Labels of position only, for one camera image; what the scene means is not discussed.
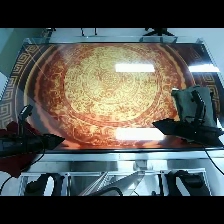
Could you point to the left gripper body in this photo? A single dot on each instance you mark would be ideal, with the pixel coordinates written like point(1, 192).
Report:
point(30, 143)

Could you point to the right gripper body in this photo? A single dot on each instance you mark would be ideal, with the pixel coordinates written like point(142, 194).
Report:
point(186, 130)

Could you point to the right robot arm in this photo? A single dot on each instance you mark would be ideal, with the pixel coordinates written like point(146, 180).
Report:
point(190, 184)

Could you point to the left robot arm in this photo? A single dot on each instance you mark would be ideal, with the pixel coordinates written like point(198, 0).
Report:
point(44, 185)

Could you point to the grey-green garment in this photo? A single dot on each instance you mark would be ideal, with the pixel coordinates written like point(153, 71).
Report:
point(185, 106)

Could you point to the red garment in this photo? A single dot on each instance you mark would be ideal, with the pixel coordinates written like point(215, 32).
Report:
point(14, 166)

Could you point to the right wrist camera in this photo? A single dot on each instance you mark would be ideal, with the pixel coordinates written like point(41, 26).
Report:
point(199, 104)

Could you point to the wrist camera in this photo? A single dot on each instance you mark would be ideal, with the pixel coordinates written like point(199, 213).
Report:
point(24, 114)
point(199, 104)

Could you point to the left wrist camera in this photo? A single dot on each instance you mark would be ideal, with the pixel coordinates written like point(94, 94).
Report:
point(24, 114)

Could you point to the silver frame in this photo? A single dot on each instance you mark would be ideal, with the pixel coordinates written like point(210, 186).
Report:
point(100, 156)

